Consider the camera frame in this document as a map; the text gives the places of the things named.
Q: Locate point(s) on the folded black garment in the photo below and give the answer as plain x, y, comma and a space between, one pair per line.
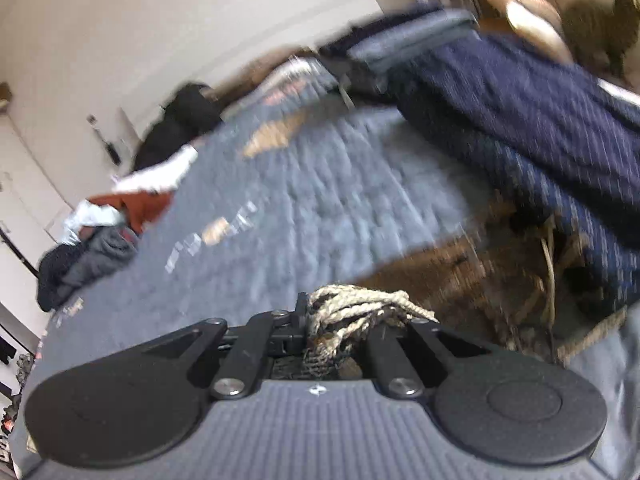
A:
360, 72

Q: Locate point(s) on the pale grey pillow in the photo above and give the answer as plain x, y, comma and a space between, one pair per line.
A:
295, 70

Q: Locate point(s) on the bed with grey quilt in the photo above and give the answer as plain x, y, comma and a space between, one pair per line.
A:
300, 210

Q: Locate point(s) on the white garment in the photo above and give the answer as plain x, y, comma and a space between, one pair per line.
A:
160, 172

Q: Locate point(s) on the crumpled navy dotted garment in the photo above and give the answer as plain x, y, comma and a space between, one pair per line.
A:
50, 280

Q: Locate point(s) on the cardboard box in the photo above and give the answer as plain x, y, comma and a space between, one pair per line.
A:
4, 95

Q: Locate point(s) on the light blue shirt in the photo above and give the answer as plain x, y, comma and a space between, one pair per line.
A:
90, 217

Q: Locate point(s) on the white wardrobe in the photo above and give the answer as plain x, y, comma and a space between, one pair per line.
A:
25, 185

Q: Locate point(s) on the large navy patterned blanket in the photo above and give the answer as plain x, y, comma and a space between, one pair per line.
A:
525, 110

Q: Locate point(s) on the brown plaid fringed scarf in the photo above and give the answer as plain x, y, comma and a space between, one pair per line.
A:
360, 305

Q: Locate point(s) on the grey hooded garment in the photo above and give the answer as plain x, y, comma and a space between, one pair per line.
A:
100, 255

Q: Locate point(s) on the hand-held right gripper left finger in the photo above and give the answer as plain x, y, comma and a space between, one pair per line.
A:
301, 322

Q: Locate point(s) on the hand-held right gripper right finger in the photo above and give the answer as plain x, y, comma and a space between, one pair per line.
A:
380, 345

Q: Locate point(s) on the white bed headboard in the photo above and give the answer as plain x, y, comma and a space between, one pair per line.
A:
280, 42

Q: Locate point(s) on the black hairbrush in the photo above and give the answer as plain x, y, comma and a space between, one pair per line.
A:
111, 154

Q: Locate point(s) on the woven pet bed white cushion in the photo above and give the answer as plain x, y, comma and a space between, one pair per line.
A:
530, 20

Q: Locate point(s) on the grey brown cat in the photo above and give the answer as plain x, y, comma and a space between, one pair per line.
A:
600, 30

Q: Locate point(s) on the white wall-mounted device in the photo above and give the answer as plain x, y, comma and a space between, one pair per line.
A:
93, 125

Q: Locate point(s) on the black puffy jacket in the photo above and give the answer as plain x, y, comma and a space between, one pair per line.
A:
170, 130

